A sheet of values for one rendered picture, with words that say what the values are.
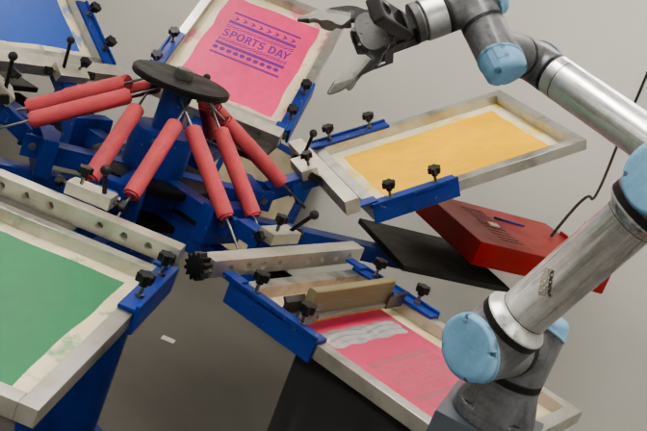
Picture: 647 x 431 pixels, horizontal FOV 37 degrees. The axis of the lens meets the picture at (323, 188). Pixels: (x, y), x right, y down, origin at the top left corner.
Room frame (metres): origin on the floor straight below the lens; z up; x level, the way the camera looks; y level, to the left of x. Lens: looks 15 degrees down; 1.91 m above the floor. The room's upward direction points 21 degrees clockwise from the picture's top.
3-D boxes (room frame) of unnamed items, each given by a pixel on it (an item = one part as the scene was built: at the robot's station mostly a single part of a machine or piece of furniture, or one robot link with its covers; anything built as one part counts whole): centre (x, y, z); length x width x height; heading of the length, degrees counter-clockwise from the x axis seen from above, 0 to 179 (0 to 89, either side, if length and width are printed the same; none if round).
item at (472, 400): (1.64, -0.44, 1.25); 0.15 x 0.15 x 0.10
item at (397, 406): (2.34, -0.36, 0.97); 0.79 x 0.58 x 0.04; 57
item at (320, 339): (2.24, 0.00, 0.97); 0.30 x 0.05 x 0.07; 57
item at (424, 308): (2.71, -0.31, 0.97); 0.30 x 0.05 x 0.07; 57
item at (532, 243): (3.56, -0.74, 1.06); 0.61 x 0.46 x 0.12; 117
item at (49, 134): (2.92, 0.53, 0.99); 0.82 x 0.79 x 0.12; 57
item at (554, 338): (1.63, -0.43, 1.37); 0.13 x 0.12 x 0.14; 140
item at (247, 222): (2.65, 0.12, 1.02); 0.17 x 0.06 x 0.05; 57
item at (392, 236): (3.22, -0.07, 0.91); 1.34 x 0.41 x 0.08; 117
